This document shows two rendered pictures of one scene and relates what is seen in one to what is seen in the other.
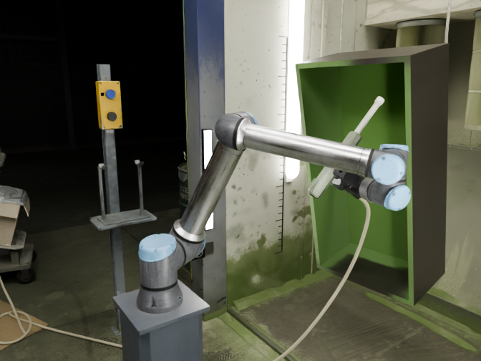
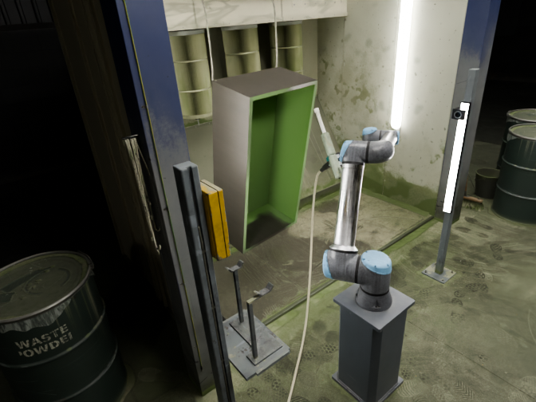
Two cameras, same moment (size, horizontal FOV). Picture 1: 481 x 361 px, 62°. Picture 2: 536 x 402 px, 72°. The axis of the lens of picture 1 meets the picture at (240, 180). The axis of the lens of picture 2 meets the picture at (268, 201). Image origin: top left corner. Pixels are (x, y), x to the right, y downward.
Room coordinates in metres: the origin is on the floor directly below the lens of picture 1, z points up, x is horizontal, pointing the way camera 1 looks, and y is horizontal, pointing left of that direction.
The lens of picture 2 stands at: (2.09, 1.84, 2.03)
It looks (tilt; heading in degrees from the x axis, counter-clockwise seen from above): 27 degrees down; 269
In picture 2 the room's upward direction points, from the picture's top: 4 degrees counter-clockwise
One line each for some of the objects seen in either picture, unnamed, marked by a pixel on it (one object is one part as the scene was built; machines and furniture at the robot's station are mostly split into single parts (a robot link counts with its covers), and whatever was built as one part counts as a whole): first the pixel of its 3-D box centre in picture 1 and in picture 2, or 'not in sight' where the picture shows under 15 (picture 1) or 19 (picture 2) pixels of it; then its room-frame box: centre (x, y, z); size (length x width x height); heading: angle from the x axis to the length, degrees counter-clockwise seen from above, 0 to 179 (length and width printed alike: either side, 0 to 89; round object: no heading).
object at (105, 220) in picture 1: (122, 190); (247, 309); (2.17, 0.66, 0.95); 0.26 x 0.15 x 0.32; 125
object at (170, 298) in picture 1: (159, 290); (374, 292); (1.52, 0.34, 0.69); 0.19 x 0.19 x 0.10
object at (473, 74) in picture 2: not in sight; (454, 184); (0.63, -0.59, 0.82); 0.05 x 0.05 x 1.64; 35
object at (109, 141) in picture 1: (113, 206); (218, 353); (2.30, 0.76, 0.82); 0.06 x 0.06 x 1.64; 35
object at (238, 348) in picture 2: (122, 218); (246, 341); (2.19, 0.68, 0.78); 0.31 x 0.23 x 0.01; 125
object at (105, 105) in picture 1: (109, 104); (210, 220); (2.26, 0.73, 1.42); 0.12 x 0.06 x 0.26; 125
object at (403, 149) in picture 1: (392, 162); (370, 137); (1.31, -0.51, 1.27); 0.12 x 0.09 x 0.12; 155
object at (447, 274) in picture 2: not in sight; (438, 273); (0.63, -0.59, 0.01); 0.20 x 0.20 x 0.01; 35
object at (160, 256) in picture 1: (159, 258); (373, 270); (1.53, 0.33, 0.83); 0.17 x 0.15 x 0.18; 155
